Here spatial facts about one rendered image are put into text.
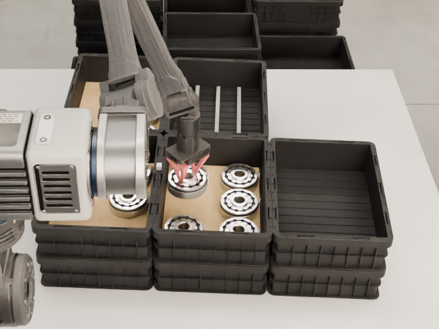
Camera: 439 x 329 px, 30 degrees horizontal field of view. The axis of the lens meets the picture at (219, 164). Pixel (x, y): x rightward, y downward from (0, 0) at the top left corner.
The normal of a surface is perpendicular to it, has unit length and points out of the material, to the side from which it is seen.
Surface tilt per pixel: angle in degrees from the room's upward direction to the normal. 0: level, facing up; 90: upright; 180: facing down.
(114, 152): 30
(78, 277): 90
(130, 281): 90
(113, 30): 36
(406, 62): 0
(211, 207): 0
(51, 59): 0
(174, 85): 89
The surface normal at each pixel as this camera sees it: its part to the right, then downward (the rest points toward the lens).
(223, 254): -0.02, 0.64
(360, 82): 0.04, -0.77
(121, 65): -0.26, -0.30
